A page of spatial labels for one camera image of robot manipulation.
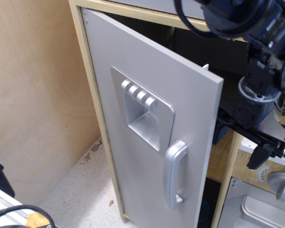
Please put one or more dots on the grey oven door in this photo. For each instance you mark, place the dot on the grey oven door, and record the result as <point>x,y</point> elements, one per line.
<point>231,214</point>

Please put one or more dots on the aluminium rail base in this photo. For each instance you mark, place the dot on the aluminium rail base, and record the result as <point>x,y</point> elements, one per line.
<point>18,217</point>

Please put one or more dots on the silver ice dispenser panel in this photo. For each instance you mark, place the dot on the silver ice dispenser panel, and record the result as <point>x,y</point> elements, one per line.
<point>147,115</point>

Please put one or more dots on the silver fridge door handle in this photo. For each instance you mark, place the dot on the silver fridge door handle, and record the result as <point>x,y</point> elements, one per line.
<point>172,158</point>

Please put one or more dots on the white speckled stove top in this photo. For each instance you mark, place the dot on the white speckled stove top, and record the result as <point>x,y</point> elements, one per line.
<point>249,146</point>

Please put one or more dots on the orange tape scrap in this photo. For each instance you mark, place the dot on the orange tape scrap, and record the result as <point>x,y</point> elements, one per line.
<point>36,220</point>

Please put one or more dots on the wooden toy kitchen frame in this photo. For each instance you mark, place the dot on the wooden toy kitchen frame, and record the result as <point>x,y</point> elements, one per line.
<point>162,29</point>

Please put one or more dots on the grey freezer door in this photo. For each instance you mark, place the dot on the grey freezer door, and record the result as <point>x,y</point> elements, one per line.
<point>190,8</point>

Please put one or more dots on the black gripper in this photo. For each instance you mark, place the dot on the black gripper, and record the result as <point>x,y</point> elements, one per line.
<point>252,115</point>

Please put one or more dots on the silver oven door handle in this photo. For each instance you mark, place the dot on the silver oven door handle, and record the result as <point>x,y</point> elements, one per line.
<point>263,214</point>

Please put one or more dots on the black box at left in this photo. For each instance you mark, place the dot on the black box at left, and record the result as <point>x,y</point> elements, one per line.
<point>5,185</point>

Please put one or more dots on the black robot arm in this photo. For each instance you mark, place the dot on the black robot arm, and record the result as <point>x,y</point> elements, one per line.
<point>262,24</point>

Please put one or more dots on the blue bowl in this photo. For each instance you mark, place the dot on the blue bowl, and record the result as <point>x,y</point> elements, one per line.
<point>204,211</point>

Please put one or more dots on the grey fridge door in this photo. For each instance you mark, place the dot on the grey fridge door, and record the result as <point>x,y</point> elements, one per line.
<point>191,90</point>

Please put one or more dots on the silver oven knob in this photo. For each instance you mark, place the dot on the silver oven knob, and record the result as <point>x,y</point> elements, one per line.
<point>276,182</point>

